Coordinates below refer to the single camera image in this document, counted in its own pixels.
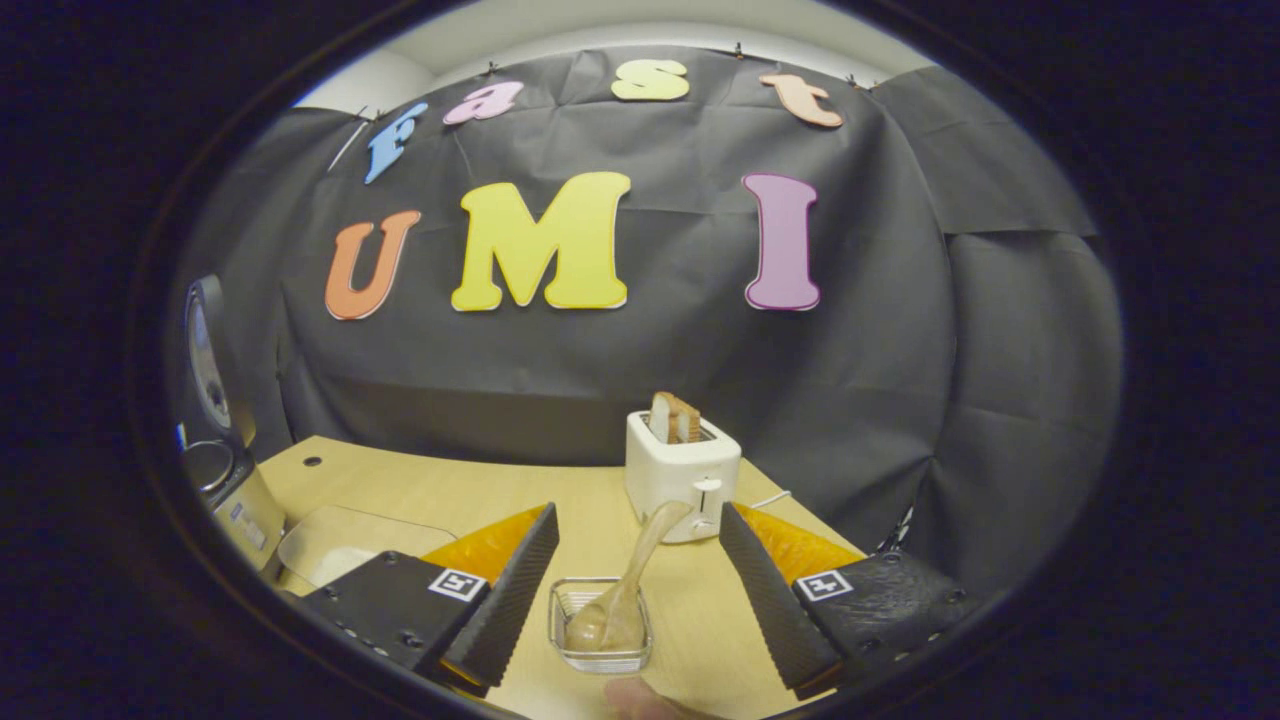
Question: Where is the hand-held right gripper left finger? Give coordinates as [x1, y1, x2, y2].
[300, 502, 561, 699]

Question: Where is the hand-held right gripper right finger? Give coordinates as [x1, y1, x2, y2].
[718, 502, 986, 699]

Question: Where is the clear wire chopstick holder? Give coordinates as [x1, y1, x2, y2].
[548, 577, 654, 675]

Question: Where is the wooden spoon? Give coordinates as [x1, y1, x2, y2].
[565, 500, 696, 653]

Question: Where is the silver black rice cooker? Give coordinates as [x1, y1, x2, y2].
[180, 275, 288, 576]

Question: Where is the white toaster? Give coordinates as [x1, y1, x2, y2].
[625, 410, 743, 544]

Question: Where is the clear plastic container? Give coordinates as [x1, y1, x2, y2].
[277, 505, 458, 591]

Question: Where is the toasted bread slice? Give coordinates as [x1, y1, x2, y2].
[648, 391, 704, 445]

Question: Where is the black backdrop cloth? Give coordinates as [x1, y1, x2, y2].
[170, 45, 1126, 601]

